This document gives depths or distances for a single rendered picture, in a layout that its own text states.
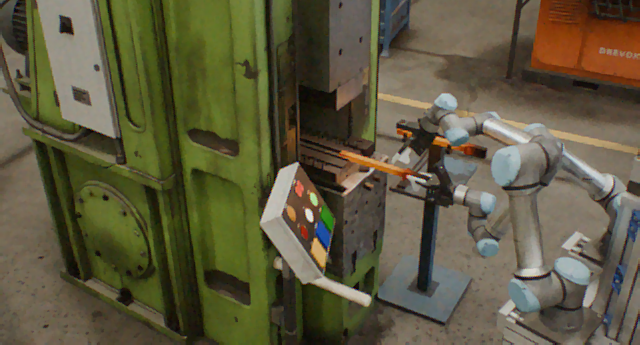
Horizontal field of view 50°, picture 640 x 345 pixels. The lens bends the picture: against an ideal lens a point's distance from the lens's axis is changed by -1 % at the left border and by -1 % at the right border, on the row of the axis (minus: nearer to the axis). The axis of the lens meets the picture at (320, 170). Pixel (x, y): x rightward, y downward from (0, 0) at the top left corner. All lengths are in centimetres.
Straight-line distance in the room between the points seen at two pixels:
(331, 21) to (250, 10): 32
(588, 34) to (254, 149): 397
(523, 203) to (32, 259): 292
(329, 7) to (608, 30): 383
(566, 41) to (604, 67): 37
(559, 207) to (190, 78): 266
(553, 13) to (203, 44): 391
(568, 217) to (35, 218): 330
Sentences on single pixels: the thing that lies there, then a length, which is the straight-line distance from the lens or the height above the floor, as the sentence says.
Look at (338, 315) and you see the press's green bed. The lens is 327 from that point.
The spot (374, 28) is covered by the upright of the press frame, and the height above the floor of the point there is 141.
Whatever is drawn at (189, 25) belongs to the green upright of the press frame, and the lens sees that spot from 267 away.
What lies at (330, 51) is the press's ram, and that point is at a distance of 255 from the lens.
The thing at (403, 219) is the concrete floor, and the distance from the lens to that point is 427.
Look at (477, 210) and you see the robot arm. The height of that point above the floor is 97.
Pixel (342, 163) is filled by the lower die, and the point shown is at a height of 99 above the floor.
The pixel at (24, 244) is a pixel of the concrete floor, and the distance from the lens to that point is 442.
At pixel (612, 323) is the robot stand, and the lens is 262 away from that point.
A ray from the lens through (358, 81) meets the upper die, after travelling 279.
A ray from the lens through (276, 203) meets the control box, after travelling 231.
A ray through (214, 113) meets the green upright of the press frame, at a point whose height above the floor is 126.
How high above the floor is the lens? 249
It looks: 32 degrees down
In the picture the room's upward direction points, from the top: 1 degrees counter-clockwise
